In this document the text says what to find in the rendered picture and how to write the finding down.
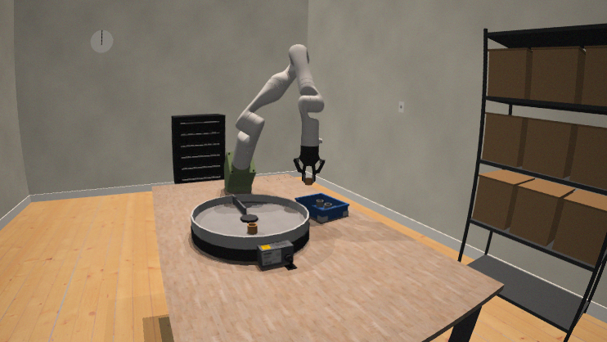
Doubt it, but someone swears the blue crate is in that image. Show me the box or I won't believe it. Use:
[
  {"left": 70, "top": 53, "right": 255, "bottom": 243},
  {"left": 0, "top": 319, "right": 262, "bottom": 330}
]
[{"left": 295, "top": 193, "right": 349, "bottom": 223}]

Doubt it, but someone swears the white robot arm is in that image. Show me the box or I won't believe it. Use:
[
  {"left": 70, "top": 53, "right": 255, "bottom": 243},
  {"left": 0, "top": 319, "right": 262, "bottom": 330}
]
[{"left": 232, "top": 44, "right": 324, "bottom": 170}]

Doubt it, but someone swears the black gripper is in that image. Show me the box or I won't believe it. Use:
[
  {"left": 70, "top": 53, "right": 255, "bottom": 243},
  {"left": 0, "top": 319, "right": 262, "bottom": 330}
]
[{"left": 294, "top": 146, "right": 325, "bottom": 183}]

